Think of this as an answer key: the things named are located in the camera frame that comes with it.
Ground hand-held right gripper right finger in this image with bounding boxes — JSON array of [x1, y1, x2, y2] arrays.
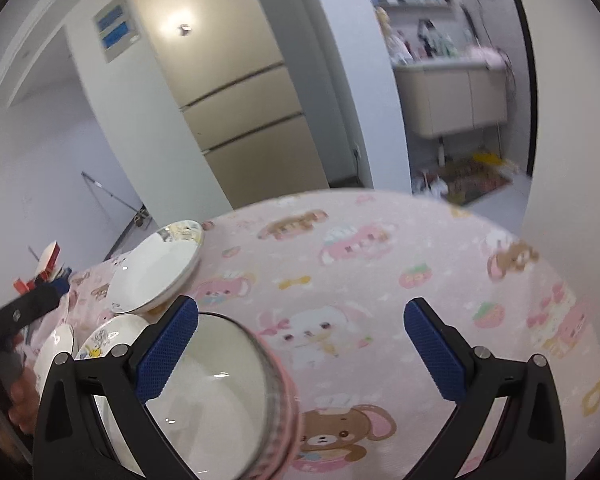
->
[[404, 297, 567, 480]]

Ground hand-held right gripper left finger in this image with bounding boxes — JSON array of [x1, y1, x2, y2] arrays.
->
[[32, 296, 199, 480]]

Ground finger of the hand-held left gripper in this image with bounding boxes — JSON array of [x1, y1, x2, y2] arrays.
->
[[0, 285, 62, 356]]

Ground white cartoon print plate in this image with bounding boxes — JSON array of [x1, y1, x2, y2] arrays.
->
[[75, 314, 151, 361], [109, 220, 203, 313], [32, 322, 77, 392]]

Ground white ribbed bowl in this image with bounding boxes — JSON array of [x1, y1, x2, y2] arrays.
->
[[92, 312, 281, 480]]

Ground person's left hand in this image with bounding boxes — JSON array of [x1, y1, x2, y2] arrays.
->
[[7, 369, 44, 436]]

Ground pink printed tablecloth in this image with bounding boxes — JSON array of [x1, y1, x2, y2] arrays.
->
[[27, 187, 600, 480]]

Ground white and red carton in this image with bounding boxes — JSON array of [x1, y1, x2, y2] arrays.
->
[[36, 241, 64, 277]]

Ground mop with metal pole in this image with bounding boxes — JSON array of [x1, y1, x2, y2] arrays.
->
[[81, 171, 156, 261]]

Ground patterned floor mat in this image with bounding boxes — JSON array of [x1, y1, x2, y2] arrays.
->
[[414, 152, 519, 207]]

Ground gold refrigerator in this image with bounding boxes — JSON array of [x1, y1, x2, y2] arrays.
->
[[129, 0, 331, 211]]

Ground beige vanity cabinet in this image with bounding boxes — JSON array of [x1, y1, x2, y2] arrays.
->
[[394, 57, 510, 138]]

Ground pink cloth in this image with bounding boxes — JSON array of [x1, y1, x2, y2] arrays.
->
[[467, 45, 509, 69]]

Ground black faucet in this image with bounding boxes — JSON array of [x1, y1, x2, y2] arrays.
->
[[419, 19, 439, 57]]

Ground blonde doll figure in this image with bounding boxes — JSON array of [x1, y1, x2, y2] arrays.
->
[[375, 7, 412, 64]]

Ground grey wall panel blue windows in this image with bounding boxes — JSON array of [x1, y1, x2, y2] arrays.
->
[[92, 0, 143, 65]]

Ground black cable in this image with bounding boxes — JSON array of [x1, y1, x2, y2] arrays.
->
[[460, 4, 512, 91]]

